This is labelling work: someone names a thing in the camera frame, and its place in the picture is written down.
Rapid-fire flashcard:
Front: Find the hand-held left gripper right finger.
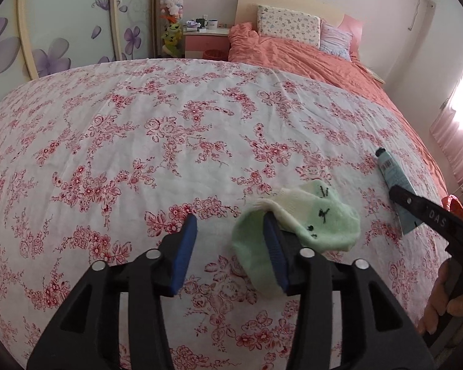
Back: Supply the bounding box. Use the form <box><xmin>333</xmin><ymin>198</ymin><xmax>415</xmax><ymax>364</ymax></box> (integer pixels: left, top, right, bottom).
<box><xmin>263</xmin><ymin>216</ymin><xmax>435</xmax><ymax>370</ymax></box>

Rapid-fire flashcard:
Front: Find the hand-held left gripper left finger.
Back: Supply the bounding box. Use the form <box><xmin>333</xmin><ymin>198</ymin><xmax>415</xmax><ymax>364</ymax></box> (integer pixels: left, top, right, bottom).
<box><xmin>25</xmin><ymin>213</ymin><xmax>199</xmax><ymax>370</ymax></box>

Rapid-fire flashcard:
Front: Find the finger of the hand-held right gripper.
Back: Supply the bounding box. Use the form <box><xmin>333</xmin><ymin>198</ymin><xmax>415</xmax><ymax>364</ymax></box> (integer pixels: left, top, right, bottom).
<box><xmin>389</xmin><ymin>185</ymin><xmax>463</xmax><ymax>245</ymax></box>

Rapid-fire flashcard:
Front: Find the orange plastic basket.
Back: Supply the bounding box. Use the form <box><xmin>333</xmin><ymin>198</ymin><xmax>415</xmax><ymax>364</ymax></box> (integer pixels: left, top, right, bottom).
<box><xmin>442</xmin><ymin>195</ymin><xmax>463</xmax><ymax>224</ymax></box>

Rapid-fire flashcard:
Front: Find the teal cream tube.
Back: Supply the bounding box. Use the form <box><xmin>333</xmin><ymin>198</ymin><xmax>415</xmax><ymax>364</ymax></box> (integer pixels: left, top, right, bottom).
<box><xmin>375</xmin><ymin>147</ymin><xmax>421</xmax><ymax>236</ymax></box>

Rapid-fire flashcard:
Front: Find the light green sock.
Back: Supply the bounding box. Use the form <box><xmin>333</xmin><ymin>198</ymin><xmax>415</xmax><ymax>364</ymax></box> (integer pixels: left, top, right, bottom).
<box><xmin>231</xmin><ymin>179</ymin><xmax>361</xmax><ymax>299</ymax></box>

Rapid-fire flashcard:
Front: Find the person's right hand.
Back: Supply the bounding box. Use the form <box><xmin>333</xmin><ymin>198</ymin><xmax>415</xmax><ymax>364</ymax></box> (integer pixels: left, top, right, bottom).
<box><xmin>417</xmin><ymin>264</ymin><xmax>463</xmax><ymax>336</ymax></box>

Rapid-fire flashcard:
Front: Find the pink curtain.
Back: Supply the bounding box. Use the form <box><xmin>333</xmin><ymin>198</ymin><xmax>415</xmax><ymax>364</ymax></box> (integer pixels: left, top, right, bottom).
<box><xmin>430</xmin><ymin>33</ymin><xmax>463</xmax><ymax>201</ymax></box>

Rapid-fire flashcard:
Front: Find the floral tablecloth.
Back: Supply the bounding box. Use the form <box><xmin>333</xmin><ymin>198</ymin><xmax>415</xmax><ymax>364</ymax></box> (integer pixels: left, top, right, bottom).
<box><xmin>0</xmin><ymin>57</ymin><xmax>452</xmax><ymax>370</ymax></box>

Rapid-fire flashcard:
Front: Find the bed with coral duvet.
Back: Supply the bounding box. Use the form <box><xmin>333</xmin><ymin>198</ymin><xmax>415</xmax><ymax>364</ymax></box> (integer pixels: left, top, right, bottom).
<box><xmin>227</xmin><ymin>22</ymin><xmax>448</xmax><ymax>197</ymax></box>

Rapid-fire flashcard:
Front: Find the striped frilled pillow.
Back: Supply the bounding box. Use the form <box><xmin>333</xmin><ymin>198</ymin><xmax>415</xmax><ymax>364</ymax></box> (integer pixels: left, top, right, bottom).
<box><xmin>319</xmin><ymin>21</ymin><xmax>353</xmax><ymax>60</ymax></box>

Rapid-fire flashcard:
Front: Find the air conditioner pipe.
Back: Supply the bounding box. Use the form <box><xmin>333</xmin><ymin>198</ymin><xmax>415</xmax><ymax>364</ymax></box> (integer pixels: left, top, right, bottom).
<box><xmin>409</xmin><ymin>0</ymin><xmax>436</xmax><ymax>31</ymax></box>

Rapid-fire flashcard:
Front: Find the green plush toy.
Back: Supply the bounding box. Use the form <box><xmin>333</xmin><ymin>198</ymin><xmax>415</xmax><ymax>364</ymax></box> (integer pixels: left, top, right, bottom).
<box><xmin>161</xmin><ymin>21</ymin><xmax>183</xmax><ymax>56</ymax></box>

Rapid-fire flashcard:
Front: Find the floral print pillow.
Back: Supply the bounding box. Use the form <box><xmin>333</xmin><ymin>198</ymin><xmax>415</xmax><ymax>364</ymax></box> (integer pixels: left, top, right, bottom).
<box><xmin>257</xmin><ymin>5</ymin><xmax>322</xmax><ymax>50</ymax></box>

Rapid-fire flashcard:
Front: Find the wardrobe with flower doors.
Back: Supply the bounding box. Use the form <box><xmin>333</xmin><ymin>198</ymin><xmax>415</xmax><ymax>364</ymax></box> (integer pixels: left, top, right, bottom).
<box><xmin>0</xmin><ymin>0</ymin><xmax>159</xmax><ymax>116</ymax></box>

